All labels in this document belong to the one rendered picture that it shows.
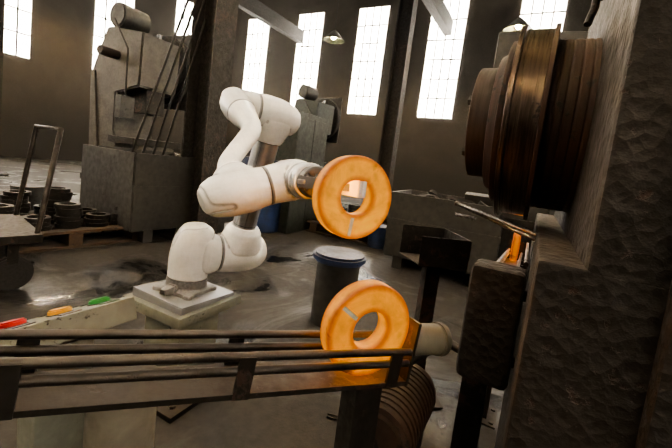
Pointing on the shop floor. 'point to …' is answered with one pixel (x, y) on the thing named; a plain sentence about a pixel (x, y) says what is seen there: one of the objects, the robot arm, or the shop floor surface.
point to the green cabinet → (289, 220)
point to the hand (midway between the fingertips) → (353, 188)
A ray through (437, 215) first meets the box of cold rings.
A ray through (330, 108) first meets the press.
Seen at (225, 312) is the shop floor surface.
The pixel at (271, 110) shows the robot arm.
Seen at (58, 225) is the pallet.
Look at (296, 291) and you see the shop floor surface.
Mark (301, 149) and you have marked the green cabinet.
